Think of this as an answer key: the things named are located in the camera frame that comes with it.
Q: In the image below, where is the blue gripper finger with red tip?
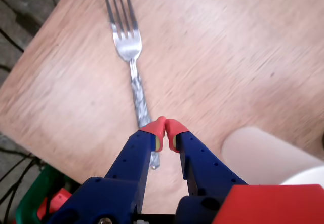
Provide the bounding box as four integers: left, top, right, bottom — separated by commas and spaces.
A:
47, 116, 167, 224
165, 118, 249, 224

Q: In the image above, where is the metal fork with taped handle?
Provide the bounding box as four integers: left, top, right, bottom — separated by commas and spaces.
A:
101, 0, 161, 170

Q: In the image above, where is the white paper cup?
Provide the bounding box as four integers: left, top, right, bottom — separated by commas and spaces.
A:
221, 126, 324, 186

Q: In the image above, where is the green crate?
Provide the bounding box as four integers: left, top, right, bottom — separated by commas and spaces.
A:
15, 164, 84, 224

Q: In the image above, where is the red robot base plate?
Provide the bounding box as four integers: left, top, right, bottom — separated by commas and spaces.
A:
37, 187, 73, 221

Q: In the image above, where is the red camera mount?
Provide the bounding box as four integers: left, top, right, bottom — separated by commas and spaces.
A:
212, 184, 324, 224

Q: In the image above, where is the thin black floor cable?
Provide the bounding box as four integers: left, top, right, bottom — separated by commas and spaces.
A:
0, 154, 43, 204

